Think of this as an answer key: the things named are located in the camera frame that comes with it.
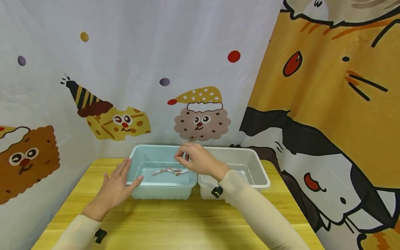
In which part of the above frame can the person's left forearm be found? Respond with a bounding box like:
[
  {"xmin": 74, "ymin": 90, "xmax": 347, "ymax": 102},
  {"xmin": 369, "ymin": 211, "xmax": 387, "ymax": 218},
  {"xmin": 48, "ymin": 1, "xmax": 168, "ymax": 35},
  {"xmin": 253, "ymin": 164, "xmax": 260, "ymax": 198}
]
[{"xmin": 51, "ymin": 214, "xmax": 104, "ymax": 250}]

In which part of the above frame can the person's left hand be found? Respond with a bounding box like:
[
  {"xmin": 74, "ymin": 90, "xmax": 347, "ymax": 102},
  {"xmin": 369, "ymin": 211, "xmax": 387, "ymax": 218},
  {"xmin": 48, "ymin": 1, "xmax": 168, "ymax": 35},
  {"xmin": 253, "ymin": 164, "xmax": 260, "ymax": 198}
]
[{"xmin": 82, "ymin": 158, "xmax": 144, "ymax": 222}]

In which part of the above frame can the person's right hand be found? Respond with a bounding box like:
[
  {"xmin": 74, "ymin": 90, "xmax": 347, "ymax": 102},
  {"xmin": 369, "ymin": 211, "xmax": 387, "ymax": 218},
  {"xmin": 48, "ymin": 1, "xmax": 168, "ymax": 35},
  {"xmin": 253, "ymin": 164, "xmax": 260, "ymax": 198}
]
[{"xmin": 174, "ymin": 143, "xmax": 231, "ymax": 182}]

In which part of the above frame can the light blue plastic bin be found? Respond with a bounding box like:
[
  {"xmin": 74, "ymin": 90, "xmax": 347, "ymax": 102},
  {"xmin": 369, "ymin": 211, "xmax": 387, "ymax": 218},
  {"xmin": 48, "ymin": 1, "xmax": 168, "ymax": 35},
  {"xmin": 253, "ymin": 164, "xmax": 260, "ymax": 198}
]
[{"xmin": 126, "ymin": 144, "xmax": 198, "ymax": 200}]

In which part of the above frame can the white plastic bin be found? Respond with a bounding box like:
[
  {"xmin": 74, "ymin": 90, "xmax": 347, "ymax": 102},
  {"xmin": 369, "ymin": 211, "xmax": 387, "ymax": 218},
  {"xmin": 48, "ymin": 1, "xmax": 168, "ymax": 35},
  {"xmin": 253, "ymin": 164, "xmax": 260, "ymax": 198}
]
[{"xmin": 197, "ymin": 146, "xmax": 271, "ymax": 201}]

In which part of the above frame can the person's right forearm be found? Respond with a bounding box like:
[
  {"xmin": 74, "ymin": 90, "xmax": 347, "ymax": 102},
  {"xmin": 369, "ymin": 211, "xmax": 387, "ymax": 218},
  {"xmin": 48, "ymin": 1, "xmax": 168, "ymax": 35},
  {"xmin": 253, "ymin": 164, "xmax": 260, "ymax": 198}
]
[{"xmin": 218, "ymin": 169, "xmax": 310, "ymax": 250}]

